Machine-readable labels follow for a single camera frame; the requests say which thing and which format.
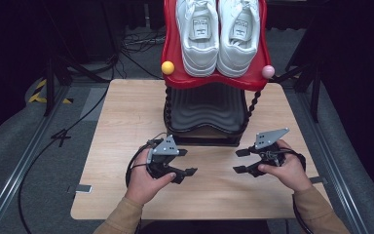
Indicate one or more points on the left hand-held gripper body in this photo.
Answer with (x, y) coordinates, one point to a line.
(167, 148)

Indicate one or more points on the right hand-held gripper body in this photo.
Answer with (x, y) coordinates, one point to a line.
(268, 138)

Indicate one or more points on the red and black shoe rack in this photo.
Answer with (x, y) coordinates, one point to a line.
(207, 107)

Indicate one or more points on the white sneaker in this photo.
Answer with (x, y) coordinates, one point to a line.
(199, 42)
(238, 42)

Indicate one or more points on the person's right hand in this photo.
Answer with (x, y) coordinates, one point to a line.
(292, 175)

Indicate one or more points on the person's left hand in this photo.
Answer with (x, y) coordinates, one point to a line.
(142, 185)

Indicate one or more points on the grey tape piece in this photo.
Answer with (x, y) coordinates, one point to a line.
(84, 188)
(318, 180)

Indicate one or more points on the black metal stand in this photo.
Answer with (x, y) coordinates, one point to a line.
(315, 91)
(49, 84)

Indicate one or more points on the yellow and black floor tape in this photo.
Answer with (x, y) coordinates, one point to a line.
(35, 97)

